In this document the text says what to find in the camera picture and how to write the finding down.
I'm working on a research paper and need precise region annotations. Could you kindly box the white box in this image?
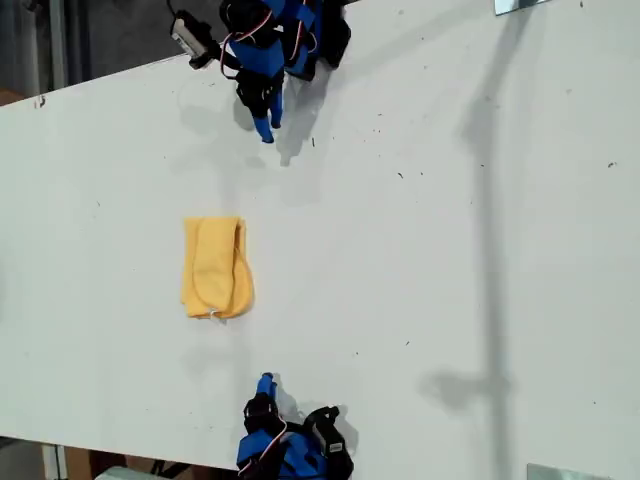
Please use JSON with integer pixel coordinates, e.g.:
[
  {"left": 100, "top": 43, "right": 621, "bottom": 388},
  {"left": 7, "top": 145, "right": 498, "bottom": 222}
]
[{"left": 99, "top": 464, "right": 154, "bottom": 480}]

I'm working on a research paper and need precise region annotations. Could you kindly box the gripper red white wire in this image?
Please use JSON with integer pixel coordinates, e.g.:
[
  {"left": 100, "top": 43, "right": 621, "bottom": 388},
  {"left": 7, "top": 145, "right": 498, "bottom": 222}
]
[
  {"left": 236, "top": 417, "right": 289, "bottom": 476},
  {"left": 218, "top": 7, "right": 275, "bottom": 80}
]

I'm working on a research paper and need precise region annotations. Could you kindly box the grey metal table leg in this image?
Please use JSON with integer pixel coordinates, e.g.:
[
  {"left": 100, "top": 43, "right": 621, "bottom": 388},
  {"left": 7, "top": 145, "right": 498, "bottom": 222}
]
[{"left": 41, "top": 443, "right": 69, "bottom": 480}]

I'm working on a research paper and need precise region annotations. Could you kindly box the yellow square towel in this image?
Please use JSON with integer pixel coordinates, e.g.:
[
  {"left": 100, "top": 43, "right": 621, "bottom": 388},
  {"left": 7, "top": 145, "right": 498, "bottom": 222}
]
[{"left": 179, "top": 215, "right": 256, "bottom": 324}]

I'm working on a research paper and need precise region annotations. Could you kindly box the grey metal post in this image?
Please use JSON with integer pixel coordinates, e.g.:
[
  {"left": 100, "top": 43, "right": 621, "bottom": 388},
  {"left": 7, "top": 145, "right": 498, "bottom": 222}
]
[{"left": 48, "top": 0, "right": 69, "bottom": 94}]

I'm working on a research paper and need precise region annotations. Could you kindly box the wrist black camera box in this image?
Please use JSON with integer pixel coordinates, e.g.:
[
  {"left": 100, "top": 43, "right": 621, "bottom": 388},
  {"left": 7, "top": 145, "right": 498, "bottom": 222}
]
[
  {"left": 302, "top": 405, "right": 351, "bottom": 459},
  {"left": 169, "top": 9, "right": 217, "bottom": 57}
]

